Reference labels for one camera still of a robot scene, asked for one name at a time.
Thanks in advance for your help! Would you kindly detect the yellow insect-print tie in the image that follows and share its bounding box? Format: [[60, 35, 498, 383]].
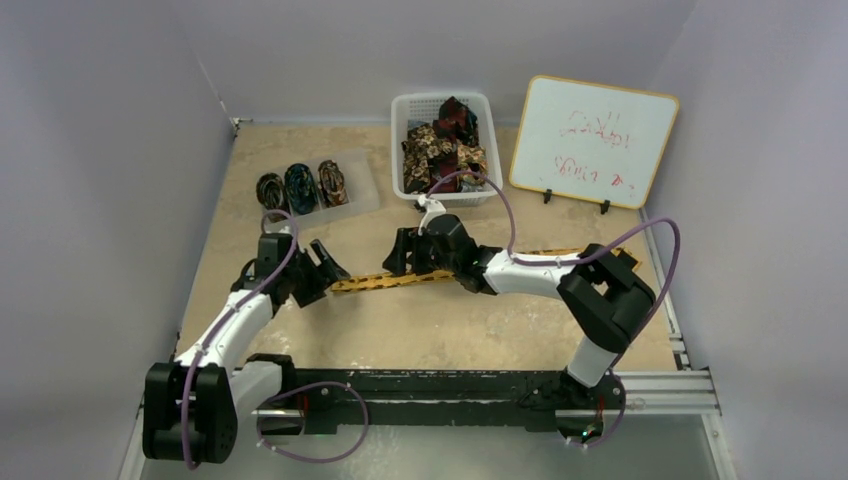
[[330, 247, 643, 293]]

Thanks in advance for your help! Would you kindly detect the brown floral tie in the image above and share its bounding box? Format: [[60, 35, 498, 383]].
[[401, 124, 489, 194]]

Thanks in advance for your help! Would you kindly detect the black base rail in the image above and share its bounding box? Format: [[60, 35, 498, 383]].
[[252, 368, 625, 438]]

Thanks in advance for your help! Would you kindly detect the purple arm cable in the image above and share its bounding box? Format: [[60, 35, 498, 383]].
[[423, 170, 682, 369], [180, 209, 301, 472]]

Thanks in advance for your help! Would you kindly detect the dark red tie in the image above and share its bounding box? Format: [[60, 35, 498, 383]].
[[428, 97, 487, 186]]

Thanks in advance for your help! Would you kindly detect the whiteboard with yellow frame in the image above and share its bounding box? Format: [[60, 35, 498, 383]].
[[509, 75, 680, 210]]

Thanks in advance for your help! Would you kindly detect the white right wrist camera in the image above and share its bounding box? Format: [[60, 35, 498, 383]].
[[416, 194, 447, 236]]

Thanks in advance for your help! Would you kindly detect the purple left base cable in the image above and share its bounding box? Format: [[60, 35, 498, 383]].
[[256, 380, 370, 464]]

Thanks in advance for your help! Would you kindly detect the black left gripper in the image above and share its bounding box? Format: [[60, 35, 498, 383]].
[[281, 241, 347, 307]]

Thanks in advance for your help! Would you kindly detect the clear plastic organizer tray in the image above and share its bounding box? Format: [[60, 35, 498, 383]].
[[268, 148, 379, 231]]

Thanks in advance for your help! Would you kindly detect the rolled dark striped tie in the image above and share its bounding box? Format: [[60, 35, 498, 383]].
[[255, 172, 291, 213]]

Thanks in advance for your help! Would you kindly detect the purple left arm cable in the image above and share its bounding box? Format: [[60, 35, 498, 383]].
[[180, 209, 301, 472]]

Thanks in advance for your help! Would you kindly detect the rolled blue green tie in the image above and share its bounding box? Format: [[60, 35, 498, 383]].
[[283, 163, 319, 215]]

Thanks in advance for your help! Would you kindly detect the white plastic basket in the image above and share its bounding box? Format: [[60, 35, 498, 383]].
[[390, 91, 504, 203]]

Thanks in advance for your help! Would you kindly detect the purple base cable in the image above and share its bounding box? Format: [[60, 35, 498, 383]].
[[256, 380, 370, 464], [564, 390, 631, 450]]

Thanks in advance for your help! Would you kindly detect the rolled pink brown tie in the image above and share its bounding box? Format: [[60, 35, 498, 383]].
[[318, 159, 348, 207]]

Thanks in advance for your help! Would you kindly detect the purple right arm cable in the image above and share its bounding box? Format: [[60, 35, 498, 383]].
[[423, 170, 682, 369]]

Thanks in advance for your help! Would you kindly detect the aluminium frame rail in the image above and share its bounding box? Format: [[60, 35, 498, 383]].
[[622, 209, 721, 417]]

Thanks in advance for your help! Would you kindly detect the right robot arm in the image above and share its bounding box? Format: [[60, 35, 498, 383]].
[[382, 214, 657, 407]]

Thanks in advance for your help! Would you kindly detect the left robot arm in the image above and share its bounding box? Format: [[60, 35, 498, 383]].
[[142, 232, 351, 468]]

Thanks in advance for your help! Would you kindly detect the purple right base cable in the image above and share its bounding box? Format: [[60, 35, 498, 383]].
[[564, 390, 631, 450]]

